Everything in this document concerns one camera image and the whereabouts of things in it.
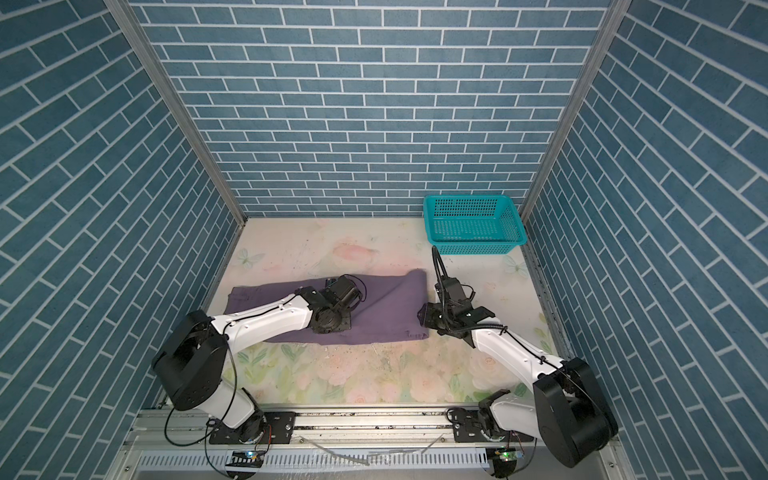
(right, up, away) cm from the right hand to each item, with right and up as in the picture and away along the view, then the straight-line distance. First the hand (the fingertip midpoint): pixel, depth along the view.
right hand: (420, 311), depth 87 cm
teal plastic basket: (+24, +28, +33) cm, 49 cm away
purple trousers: (-8, 0, +4) cm, 9 cm away
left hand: (-22, -4, +1) cm, 23 cm away
